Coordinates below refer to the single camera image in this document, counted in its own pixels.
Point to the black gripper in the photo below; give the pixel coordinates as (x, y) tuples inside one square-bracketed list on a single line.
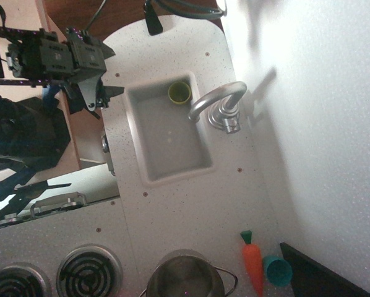
[(80, 59)]

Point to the silver toy faucet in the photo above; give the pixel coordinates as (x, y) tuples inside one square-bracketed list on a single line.
[(222, 106)]

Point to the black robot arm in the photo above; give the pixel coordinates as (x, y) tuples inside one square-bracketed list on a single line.
[(19, 57)]

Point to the blue black clamp upper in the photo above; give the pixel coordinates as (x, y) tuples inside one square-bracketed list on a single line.
[(74, 99)]

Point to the blue black clamp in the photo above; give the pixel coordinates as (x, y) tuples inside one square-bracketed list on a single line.
[(22, 196), (74, 99)]

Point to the black clip on counter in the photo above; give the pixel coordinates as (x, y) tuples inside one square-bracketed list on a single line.
[(153, 23)]

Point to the silver knob on cabinet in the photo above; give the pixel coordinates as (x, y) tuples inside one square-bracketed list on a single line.
[(106, 151)]

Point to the green plastic cup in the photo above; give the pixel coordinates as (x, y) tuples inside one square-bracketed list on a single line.
[(179, 92)]

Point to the white toy sink basin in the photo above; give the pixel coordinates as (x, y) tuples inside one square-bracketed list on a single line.
[(169, 146)]

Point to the black bag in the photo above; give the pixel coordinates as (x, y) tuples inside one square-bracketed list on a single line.
[(30, 136)]

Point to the blue black clamp lower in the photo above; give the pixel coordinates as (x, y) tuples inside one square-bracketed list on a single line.
[(22, 196)]

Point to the black stove burner middle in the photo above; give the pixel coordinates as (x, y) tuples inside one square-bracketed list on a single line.
[(90, 270)]

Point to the black stove burner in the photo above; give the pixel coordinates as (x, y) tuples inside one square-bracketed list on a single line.
[(23, 279), (90, 270)]

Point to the silver metal pot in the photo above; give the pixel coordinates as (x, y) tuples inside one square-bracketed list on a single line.
[(188, 275)]

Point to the black stove burner left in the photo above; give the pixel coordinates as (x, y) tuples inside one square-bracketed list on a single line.
[(23, 279)]

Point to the orange toy carrot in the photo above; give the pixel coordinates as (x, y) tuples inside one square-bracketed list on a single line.
[(252, 258)]

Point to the teal plastic cup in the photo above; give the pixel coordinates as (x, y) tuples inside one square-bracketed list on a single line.
[(277, 270)]

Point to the black board corner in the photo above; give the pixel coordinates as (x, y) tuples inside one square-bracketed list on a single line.
[(311, 278)]

